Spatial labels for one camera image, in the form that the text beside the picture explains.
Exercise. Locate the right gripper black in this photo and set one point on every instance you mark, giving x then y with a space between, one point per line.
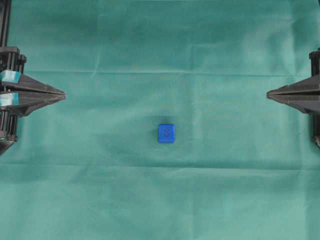
291 95

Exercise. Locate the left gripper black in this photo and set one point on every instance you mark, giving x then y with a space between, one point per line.
20 95

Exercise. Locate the blue block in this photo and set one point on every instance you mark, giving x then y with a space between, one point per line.
166 133

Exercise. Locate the green table cloth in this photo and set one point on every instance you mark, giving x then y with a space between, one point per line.
90 167

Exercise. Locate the black table frame rail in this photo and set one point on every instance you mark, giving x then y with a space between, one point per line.
5 10

